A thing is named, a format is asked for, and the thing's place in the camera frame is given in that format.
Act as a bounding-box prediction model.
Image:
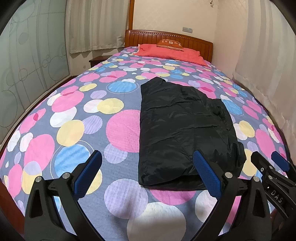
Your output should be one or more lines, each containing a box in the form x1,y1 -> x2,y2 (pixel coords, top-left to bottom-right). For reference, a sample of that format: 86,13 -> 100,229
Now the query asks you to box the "wooden wall post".
128,0 -> 135,30

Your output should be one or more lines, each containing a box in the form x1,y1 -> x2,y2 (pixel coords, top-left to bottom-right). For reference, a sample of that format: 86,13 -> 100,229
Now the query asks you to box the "circle print bed sheet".
0,45 -> 289,241

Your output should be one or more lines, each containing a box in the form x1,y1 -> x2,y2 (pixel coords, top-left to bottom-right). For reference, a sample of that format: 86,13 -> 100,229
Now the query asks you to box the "long white curtain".
232,0 -> 296,149

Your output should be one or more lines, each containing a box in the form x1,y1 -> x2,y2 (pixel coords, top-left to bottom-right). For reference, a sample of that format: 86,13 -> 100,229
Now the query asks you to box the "frosted glass sliding door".
0,0 -> 71,130

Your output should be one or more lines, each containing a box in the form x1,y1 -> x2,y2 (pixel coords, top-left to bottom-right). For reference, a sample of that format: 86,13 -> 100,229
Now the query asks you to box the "person's right hand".
269,209 -> 287,232

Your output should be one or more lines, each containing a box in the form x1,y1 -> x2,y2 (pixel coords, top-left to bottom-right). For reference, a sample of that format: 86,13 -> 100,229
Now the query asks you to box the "small orange cushion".
157,39 -> 184,51

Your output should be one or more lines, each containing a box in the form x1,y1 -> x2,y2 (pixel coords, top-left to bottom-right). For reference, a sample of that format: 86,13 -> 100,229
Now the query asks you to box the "black padded jacket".
138,77 -> 247,191

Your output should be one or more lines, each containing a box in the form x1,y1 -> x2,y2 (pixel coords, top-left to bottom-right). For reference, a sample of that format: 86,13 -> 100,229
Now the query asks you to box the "short white curtain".
65,0 -> 131,54

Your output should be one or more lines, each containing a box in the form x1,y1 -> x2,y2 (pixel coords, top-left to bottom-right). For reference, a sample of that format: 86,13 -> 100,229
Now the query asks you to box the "wooden bed headboard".
125,30 -> 213,62

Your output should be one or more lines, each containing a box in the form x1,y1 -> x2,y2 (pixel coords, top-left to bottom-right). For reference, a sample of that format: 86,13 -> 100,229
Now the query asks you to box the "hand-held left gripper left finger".
24,150 -> 103,241

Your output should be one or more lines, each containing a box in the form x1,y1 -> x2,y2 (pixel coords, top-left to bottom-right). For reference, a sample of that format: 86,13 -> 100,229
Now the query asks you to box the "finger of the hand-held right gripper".
271,151 -> 296,180
251,151 -> 279,184

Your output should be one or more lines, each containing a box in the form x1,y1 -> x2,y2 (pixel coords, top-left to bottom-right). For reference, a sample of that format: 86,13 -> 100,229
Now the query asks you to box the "wooden bed side rail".
0,75 -> 79,223

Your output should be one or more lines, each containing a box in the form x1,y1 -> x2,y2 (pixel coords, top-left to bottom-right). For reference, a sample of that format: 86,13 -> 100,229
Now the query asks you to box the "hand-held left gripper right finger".
191,150 -> 273,241

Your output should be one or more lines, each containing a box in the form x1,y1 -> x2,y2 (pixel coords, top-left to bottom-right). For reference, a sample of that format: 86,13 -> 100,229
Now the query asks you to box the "wooden nightstand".
89,56 -> 109,68

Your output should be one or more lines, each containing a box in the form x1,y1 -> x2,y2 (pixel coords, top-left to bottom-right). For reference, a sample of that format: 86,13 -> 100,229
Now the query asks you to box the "red pillow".
136,44 -> 208,67

